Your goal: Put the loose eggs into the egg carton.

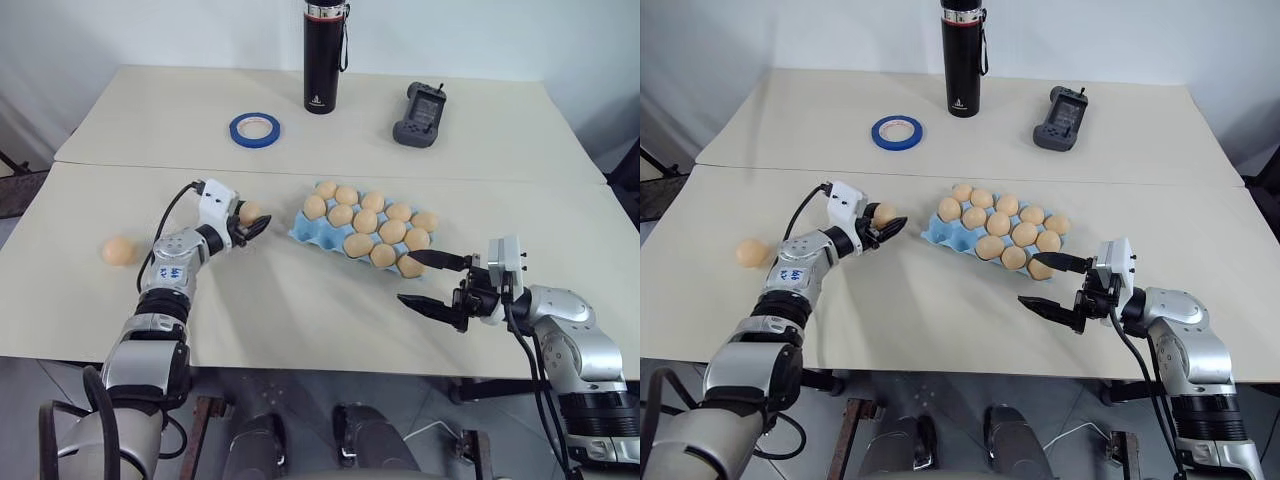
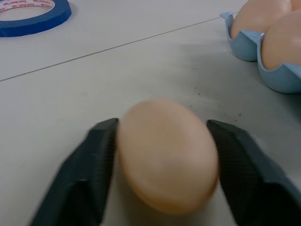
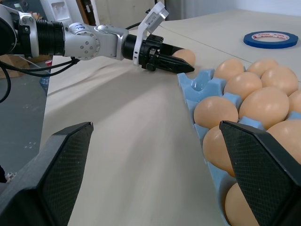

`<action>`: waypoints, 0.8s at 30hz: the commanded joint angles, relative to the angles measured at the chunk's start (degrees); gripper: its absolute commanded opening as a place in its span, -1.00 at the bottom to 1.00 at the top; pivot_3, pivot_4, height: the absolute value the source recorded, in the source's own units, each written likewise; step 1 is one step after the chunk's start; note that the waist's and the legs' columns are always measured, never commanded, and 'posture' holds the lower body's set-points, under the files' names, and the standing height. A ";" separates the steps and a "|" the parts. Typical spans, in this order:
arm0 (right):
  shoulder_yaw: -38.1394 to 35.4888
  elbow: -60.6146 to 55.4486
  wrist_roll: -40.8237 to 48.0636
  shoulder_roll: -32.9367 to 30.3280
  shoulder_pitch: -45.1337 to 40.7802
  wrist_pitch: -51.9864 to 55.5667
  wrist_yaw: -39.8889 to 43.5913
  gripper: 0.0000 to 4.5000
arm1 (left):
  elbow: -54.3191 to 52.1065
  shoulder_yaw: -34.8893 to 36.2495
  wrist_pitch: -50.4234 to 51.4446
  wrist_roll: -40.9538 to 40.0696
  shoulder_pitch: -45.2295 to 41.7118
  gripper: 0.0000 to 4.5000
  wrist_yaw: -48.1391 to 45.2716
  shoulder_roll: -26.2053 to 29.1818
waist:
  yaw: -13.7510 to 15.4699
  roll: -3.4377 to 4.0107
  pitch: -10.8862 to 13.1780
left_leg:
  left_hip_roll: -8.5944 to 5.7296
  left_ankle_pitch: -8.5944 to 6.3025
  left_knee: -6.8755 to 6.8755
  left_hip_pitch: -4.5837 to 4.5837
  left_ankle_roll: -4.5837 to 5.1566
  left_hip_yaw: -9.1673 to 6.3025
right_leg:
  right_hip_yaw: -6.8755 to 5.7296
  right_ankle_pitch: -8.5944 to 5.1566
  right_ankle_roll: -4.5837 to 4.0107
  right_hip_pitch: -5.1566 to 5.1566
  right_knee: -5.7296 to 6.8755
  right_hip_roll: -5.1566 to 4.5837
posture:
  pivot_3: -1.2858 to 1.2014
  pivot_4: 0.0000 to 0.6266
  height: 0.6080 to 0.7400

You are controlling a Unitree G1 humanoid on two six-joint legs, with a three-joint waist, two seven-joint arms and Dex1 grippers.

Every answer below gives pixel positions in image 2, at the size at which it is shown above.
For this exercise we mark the beige egg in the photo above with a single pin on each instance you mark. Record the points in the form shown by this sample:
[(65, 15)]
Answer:
[(168, 155), (256, 16), (282, 42)]

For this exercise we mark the light blue egg carton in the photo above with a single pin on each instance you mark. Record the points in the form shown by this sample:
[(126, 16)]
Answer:
[(265, 58)]

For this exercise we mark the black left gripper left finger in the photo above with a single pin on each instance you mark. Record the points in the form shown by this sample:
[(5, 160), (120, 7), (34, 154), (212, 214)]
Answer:
[(77, 179)]

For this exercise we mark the blue tape roll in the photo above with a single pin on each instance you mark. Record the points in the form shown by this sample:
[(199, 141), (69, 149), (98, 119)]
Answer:
[(35, 22)]

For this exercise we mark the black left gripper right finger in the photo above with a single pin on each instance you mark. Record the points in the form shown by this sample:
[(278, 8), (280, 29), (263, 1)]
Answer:
[(249, 174)]

